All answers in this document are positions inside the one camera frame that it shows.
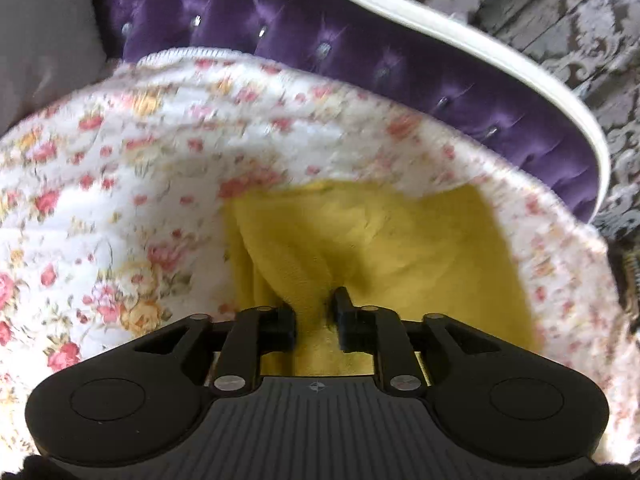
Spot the mustard yellow knit sweater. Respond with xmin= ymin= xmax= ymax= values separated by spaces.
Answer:
xmin=224 ymin=182 xmax=538 ymax=376

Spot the striped folded clothes pile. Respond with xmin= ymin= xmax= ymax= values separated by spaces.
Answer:
xmin=620 ymin=242 xmax=639 ymax=336

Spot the floral quilted bedspread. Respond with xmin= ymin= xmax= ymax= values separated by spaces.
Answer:
xmin=1 ymin=48 xmax=639 ymax=471

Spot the purple tufted white-framed headboard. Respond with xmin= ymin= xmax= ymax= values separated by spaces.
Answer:
xmin=92 ymin=0 xmax=611 ymax=221

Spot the grey satin pillow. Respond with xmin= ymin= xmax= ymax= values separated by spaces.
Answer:
xmin=1 ymin=0 xmax=107 ymax=132

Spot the brown silver damask curtain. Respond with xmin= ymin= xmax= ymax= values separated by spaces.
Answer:
xmin=414 ymin=0 xmax=639 ymax=240

